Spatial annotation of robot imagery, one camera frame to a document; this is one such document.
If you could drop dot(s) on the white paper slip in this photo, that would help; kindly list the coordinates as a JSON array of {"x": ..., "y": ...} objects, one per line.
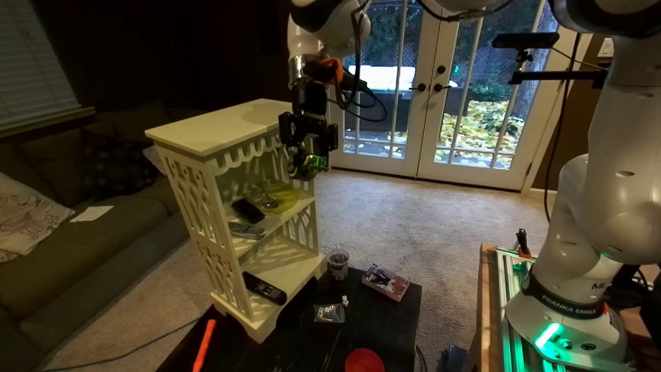
[{"x": 91, "y": 213}]

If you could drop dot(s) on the black smartphone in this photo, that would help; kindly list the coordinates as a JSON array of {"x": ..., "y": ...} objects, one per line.
[{"x": 249, "y": 212}]

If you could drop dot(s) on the wooden robot mount platform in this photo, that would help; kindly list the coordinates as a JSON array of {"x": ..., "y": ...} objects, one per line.
[{"x": 487, "y": 310}]

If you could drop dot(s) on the grey flat remote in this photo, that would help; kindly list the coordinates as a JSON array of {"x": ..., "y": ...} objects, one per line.
[{"x": 247, "y": 230}]

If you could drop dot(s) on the black remote control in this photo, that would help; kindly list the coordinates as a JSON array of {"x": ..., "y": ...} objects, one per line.
[{"x": 264, "y": 289}]

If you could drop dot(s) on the black boom stand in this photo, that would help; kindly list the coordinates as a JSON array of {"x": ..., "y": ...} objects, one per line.
[{"x": 558, "y": 74}]

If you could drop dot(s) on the white glass french door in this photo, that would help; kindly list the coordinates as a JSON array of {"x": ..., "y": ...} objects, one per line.
[
  {"x": 526, "y": 162},
  {"x": 408, "y": 136}
]

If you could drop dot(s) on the dark patterned cushion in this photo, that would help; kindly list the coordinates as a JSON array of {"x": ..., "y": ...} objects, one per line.
[{"x": 115, "y": 166}]

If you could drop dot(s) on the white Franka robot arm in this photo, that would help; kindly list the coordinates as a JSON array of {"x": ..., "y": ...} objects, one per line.
[{"x": 611, "y": 207}]

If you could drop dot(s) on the white wall switch plate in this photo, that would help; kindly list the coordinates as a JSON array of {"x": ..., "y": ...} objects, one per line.
[{"x": 606, "y": 49}]

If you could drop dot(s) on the clear plastic bag of dice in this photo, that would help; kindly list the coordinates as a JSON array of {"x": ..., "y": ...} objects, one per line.
[{"x": 328, "y": 315}]

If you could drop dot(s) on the white lattice shelf cabinet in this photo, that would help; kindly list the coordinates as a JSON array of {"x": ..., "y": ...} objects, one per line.
[{"x": 206, "y": 130}]

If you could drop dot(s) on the small glass cup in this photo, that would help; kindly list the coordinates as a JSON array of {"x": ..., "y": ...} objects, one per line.
[{"x": 336, "y": 267}]

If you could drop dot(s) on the patterned light pillow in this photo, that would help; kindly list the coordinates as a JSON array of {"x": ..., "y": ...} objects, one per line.
[{"x": 28, "y": 218}]

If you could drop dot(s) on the dark couch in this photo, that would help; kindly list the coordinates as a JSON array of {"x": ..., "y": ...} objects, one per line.
[{"x": 82, "y": 254}]

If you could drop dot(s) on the blue object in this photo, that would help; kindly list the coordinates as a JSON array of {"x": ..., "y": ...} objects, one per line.
[{"x": 455, "y": 360}]

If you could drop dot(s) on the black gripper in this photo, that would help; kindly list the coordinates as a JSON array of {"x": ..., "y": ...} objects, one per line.
[{"x": 306, "y": 133}]

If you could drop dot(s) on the black camera on stand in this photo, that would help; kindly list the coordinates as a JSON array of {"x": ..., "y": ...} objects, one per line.
[{"x": 526, "y": 40}]

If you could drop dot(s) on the window blinds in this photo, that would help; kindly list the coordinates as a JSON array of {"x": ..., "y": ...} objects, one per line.
[{"x": 33, "y": 69}]

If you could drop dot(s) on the red stick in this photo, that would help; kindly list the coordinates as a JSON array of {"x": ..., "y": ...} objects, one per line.
[{"x": 205, "y": 344}]

